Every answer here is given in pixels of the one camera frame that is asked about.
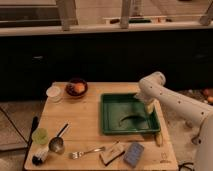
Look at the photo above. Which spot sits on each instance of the green plastic cup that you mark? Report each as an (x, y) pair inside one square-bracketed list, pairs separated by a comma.
[(40, 136)]

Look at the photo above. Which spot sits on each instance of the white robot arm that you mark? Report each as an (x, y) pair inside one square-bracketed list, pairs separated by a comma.
[(152, 87)]

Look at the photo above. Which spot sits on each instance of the yellow corn piece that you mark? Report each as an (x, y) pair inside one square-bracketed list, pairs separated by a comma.
[(159, 139)]

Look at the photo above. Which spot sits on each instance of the orange fruit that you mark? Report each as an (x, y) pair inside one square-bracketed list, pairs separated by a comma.
[(79, 87)]

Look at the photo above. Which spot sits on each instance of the green plastic tray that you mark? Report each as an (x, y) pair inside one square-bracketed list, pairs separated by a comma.
[(114, 106)]

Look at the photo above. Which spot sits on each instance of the small wooden block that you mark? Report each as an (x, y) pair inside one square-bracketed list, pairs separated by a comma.
[(112, 153)]

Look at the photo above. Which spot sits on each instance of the metal measuring cup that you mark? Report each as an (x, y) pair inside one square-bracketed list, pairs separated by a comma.
[(56, 144)]

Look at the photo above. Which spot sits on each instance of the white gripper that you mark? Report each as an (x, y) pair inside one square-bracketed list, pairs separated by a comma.
[(147, 100)]

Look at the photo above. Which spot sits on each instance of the dark red bowl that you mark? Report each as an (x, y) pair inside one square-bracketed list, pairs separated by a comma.
[(70, 87)]

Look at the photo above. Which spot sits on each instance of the blue sponge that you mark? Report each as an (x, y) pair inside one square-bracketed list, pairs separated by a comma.
[(133, 154)]

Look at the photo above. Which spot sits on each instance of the metal fork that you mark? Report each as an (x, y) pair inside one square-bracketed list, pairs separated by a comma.
[(78, 154)]

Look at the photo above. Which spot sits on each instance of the white plastic cup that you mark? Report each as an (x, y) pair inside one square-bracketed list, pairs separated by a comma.
[(54, 93)]

